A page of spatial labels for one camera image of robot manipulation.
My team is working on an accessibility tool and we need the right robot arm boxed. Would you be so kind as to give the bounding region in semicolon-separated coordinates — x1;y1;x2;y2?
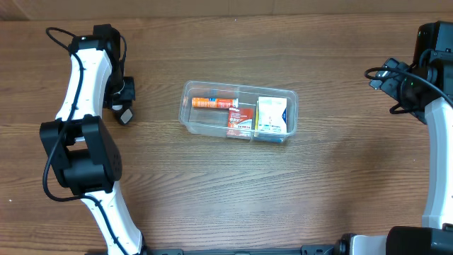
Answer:
321;21;452;254

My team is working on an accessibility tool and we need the clear plastic container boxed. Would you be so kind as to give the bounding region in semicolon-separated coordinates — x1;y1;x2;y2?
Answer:
179;81;299;143

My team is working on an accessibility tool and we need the dark brown medicine bottle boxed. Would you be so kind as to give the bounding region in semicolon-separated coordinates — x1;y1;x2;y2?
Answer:
112;104;134;125

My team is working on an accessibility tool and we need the blue VapoDrops box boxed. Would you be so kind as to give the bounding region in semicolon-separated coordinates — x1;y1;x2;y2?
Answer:
254;105;287;143

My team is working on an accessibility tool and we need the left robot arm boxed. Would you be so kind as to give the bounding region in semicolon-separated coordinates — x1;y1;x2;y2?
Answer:
40;24;148;254

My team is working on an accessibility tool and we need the red small box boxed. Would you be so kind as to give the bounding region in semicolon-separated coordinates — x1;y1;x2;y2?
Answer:
226;108;254;139

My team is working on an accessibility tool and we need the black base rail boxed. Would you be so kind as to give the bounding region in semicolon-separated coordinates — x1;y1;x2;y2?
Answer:
142;242;349;255

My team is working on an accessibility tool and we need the white small box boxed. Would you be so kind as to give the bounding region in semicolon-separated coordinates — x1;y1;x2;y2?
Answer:
256;96;287;134

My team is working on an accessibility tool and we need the orange tablet tube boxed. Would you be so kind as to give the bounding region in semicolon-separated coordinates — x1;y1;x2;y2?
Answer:
192;97;239;109

